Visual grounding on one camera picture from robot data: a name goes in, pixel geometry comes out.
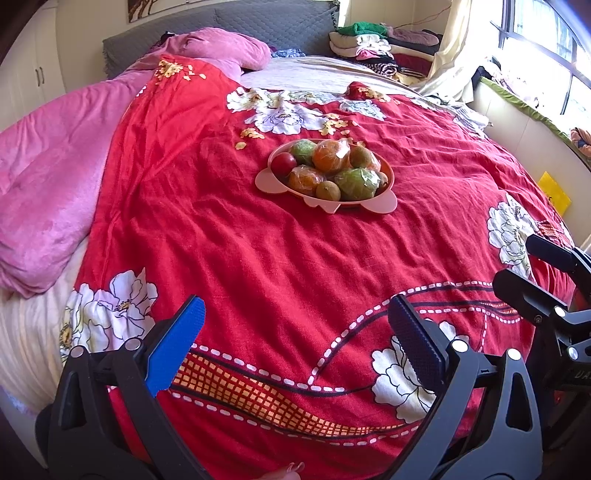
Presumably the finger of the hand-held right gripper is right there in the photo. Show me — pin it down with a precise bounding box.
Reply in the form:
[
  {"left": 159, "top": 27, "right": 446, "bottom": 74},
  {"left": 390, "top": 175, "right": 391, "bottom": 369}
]
[
  {"left": 493, "top": 270, "right": 573, "bottom": 330},
  {"left": 526, "top": 234, "right": 591, "bottom": 287}
]

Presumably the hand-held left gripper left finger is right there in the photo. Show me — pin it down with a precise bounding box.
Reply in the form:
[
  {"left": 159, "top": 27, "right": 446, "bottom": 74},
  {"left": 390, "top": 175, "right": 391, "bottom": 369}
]
[{"left": 46, "top": 295, "right": 213, "bottom": 480}]

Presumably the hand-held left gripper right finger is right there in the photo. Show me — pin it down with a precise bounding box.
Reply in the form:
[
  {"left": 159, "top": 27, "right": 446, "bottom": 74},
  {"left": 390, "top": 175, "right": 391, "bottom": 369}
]
[{"left": 383, "top": 294, "right": 543, "bottom": 480}]

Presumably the plastic-wrapped green apple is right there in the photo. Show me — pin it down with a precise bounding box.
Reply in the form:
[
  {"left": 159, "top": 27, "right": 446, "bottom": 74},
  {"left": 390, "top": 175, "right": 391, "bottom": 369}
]
[
  {"left": 289, "top": 141, "right": 319, "bottom": 166},
  {"left": 335, "top": 168, "right": 382, "bottom": 201}
]

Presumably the pink plastic bowl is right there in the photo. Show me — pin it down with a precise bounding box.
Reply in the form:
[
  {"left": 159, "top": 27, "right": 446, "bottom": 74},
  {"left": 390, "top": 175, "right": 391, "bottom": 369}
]
[{"left": 255, "top": 137, "right": 399, "bottom": 215}]

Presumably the red plum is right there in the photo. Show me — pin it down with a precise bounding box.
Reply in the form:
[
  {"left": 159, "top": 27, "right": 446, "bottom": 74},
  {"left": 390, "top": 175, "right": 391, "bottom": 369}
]
[{"left": 270, "top": 153, "right": 297, "bottom": 175}]

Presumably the person's left hand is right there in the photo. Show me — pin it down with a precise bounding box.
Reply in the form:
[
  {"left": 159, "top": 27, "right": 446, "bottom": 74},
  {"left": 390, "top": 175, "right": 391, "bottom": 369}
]
[{"left": 263, "top": 463, "right": 305, "bottom": 480}]

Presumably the yellow bag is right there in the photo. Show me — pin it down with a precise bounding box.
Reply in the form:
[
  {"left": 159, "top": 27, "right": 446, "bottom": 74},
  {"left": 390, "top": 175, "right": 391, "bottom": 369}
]
[{"left": 538, "top": 172, "right": 572, "bottom": 215}]

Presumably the red floral blanket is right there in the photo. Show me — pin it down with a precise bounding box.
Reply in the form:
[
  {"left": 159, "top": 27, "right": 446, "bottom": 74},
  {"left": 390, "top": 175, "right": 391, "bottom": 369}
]
[{"left": 60, "top": 55, "right": 578, "bottom": 480}]

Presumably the green trimmed window seat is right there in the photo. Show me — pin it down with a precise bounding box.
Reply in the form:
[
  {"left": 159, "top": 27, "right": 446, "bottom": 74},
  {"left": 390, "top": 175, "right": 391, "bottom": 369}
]
[{"left": 473, "top": 76, "right": 591, "bottom": 195}]

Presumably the white bed sheet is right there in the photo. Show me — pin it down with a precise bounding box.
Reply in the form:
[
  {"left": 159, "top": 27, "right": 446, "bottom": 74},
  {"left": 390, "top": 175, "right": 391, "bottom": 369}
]
[{"left": 0, "top": 240, "right": 93, "bottom": 416}]

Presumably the white crumpled garment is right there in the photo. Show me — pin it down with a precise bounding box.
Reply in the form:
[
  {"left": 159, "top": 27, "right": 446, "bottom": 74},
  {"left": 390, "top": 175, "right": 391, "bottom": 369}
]
[{"left": 434, "top": 95, "right": 490, "bottom": 139}]

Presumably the dark garment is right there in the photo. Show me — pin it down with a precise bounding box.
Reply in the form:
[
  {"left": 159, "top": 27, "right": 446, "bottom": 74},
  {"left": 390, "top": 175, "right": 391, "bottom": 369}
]
[{"left": 471, "top": 55, "right": 502, "bottom": 86}]

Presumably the window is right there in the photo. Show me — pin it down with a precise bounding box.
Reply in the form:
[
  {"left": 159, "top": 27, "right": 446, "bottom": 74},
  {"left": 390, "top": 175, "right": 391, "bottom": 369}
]
[{"left": 489, "top": 0, "right": 591, "bottom": 125}]

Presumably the pink fleece blanket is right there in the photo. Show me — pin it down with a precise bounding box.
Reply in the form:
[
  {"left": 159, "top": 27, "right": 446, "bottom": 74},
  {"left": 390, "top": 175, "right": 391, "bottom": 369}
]
[{"left": 0, "top": 28, "right": 273, "bottom": 298}]

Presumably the cream curtain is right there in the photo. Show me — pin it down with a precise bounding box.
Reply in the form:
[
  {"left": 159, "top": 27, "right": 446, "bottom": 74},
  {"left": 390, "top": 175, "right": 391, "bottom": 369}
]
[{"left": 413, "top": 0, "right": 504, "bottom": 104}]

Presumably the pile of folded clothes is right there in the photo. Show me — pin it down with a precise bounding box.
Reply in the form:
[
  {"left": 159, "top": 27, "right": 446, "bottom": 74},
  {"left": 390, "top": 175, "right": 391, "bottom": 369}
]
[{"left": 329, "top": 21, "right": 444, "bottom": 79}]

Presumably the cream wardrobe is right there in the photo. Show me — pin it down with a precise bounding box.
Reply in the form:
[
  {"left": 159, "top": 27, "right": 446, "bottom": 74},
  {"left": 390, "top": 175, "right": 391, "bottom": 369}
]
[{"left": 0, "top": 0, "right": 70, "bottom": 134}]

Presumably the beige blanket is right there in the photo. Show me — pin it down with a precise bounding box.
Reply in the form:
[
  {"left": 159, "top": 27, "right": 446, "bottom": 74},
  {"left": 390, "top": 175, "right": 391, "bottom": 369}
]
[{"left": 240, "top": 55, "right": 426, "bottom": 95}]

